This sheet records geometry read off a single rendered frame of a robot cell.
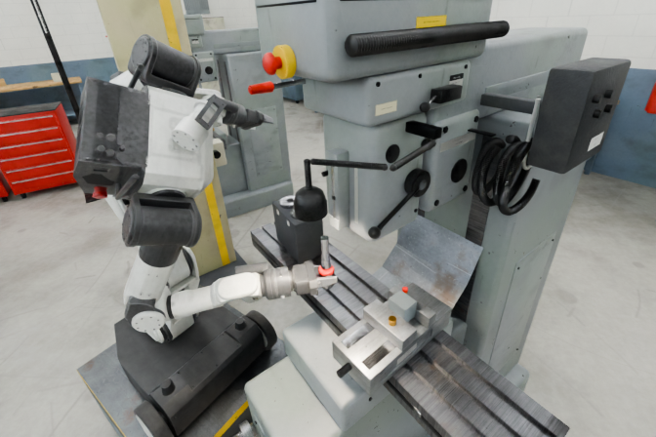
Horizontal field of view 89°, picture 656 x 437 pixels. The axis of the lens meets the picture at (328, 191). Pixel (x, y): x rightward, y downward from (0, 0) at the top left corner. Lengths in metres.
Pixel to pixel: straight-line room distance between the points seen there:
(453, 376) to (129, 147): 0.99
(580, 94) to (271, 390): 1.15
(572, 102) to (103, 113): 0.96
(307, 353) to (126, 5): 1.98
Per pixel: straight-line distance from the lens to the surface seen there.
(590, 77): 0.81
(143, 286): 0.96
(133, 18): 2.35
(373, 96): 0.67
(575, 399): 2.44
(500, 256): 1.24
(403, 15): 0.70
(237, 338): 1.64
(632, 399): 2.59
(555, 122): 0.84
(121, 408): 1.91
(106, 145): 0.87
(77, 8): 9.62
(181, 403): 1.57
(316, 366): 1.16
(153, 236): 0.83
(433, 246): 1.33
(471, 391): 1.07
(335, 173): 0.80
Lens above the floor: 1.84
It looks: 28 degrees down
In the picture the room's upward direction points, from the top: 3 degrees counter-clockwise
